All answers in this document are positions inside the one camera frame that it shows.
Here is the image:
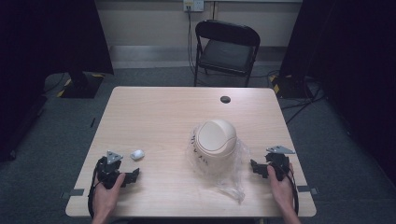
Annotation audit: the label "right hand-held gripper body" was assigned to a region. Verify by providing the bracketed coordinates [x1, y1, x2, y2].
[264, 145, 296, 182]

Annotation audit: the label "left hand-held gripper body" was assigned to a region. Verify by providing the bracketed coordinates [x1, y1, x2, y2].
[95, 150, 127, 190]

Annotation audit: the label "white paper ball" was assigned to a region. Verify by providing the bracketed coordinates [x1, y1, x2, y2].
[129, 148, 146, 161]

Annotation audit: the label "beige swing-lid trash can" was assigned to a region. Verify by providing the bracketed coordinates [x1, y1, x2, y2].
[193, 119, 238, 175]

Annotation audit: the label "person's left hand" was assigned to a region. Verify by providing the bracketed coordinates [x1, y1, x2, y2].
[92, 173, 127, 217]

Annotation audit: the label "person's right hand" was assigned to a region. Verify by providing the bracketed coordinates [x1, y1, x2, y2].
[266, 162, 296, 213]

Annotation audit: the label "clear plastic bag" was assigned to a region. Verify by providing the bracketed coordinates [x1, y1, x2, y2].
[185, 123, 252, 205]

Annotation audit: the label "grey tape strip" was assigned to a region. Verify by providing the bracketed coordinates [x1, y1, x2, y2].
[296, 185, 319, 196]
[60, 188, 86, 201]

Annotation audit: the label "black stand base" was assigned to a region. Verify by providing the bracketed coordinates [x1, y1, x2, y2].
[56, 72, 106, 100]
[269, 74, 314, 100]

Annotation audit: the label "black folding chair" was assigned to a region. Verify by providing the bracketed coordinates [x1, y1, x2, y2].
[192, 19, 262, 88]

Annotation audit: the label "black curtain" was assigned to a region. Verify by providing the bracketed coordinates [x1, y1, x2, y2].
[0, 0, 115, 162]
[279, 0, 396, 185]

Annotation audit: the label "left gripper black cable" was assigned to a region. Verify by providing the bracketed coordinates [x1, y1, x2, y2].
[87, 158, 105, 218]

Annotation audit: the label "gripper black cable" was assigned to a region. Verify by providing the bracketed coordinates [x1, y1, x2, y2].
[285, 172, 301, 217]
[87, 158, 105, 218]

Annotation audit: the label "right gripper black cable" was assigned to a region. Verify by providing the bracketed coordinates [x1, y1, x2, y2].
[285, 172, 301, 217]

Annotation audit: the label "black floor cables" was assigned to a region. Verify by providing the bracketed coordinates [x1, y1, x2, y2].
[265, 69, 326, 125]

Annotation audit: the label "black wall cable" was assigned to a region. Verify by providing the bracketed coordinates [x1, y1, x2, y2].
[186, 5, 198, 77]

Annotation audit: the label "white wall outlet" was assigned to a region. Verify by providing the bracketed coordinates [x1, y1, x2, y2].
[182, 0, 205, 13]

